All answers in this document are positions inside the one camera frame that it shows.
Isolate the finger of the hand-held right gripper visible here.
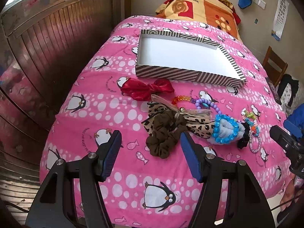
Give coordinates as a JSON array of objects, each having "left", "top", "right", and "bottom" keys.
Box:
[{"left": 269, "top": 125, "right": 298, "bottom": 158}]

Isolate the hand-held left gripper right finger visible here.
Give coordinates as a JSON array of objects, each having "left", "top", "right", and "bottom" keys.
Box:
[{"left": 180, "top": 131, "right": 276, "bottom": 228}]

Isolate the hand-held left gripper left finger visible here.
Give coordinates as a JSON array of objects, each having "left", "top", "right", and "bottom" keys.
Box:
[{"left": 25, "top": 130, "right": 123, "bottom": 228}]

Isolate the brown scrunchie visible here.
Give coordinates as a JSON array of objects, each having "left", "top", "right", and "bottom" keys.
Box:
[{"left": 145, "top": 112, "right": 188, "bottom": 159}]

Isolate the silver bead bracelet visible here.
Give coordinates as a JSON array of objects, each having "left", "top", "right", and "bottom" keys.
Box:
[{"left": 249, "top": 135, "right": 262, "bottom": 154}]

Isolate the blue bead bracelet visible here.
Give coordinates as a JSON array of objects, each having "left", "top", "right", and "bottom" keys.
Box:
[{"left": 212, "top": 114, "right": 239, "bottom": 146}]

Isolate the black scrunchie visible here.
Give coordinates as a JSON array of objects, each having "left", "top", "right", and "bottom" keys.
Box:
[{"left": 237, "top": 122, "right": 252, "bottom": 150}]

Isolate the multicolour round bead bracelet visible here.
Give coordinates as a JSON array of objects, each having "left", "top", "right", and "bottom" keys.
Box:
[{"left": 241, "top": 109, "right": 257, "bottom": 126}]

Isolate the light blue fluffy scrunchie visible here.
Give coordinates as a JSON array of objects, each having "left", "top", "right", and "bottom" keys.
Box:
[{"left": 209, "top": 119, "right": 247, "bottom": 145}]

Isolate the purple bead bracelet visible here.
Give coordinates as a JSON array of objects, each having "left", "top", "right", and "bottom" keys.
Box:
[{"left": 195, "top": 97, "right": 220, "bottom": 114}]

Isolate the leopard print bow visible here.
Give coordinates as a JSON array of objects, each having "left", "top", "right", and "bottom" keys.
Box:
[{"left": 142, "top": 101, "right": 215, "bottom": 139}]

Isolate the orange bead bracelet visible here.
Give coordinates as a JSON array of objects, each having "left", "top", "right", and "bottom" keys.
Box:
[{"left": 171, "top": 95, "right": 196, "bottom": 106}]

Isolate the striped cardboard box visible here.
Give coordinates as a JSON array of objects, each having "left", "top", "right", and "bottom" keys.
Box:
[{"left": 135, "top": 29, "right": 247, "bottom": 87}]

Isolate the person's blue jacket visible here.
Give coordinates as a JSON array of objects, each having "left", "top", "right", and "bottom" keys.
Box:
[{"left": 284, "top": 104, "right": 304, "bottom": 135}]

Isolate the pink penguin blanket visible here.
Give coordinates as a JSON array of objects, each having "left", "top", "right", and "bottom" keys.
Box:
[{"left": 39, "top": 15, "right": 295, "bottom": 227}]

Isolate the white floral sheet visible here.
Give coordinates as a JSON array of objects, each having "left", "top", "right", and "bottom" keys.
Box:
[{"left": 280, "top": 77, "right": 304, "bottom": 114}]

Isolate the black garment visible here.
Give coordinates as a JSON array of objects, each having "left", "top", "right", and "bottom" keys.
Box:
[{"left": 277, "top": 74, "right": 299, "bottom": 107}]

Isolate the red satin bow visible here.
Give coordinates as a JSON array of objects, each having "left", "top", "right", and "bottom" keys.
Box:
[{"left": 120, "top": 78, "right": 175, "bottom": 101}]

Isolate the wooden chair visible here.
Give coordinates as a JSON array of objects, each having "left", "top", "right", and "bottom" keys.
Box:
[{"left": 262, "top": 46, "right": 288, "bottom": 87}]

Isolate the brown wooden wardrobe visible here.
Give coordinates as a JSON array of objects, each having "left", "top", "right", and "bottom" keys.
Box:
[{"left": 0, "top": 0, "right": 133, "bottom": 219}]

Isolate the orange floral blanket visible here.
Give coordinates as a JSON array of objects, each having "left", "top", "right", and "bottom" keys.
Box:
[{"left": 155, "top": 0, "right": 241, "bottom": 41}]

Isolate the black cable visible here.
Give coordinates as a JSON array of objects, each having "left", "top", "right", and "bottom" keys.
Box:
[{"left": 271, "top": 193, "right": 300, "bottom": 212}]

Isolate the wall calendar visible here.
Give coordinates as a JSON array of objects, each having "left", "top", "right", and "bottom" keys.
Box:
[{"left": 272, "top": 0, "right": 290, "bottom": 41}]

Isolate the white wall switch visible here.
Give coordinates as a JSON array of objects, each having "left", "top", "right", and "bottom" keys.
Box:
[{"left": 252, "top": 0, "right": 267, "bottom": 10}]

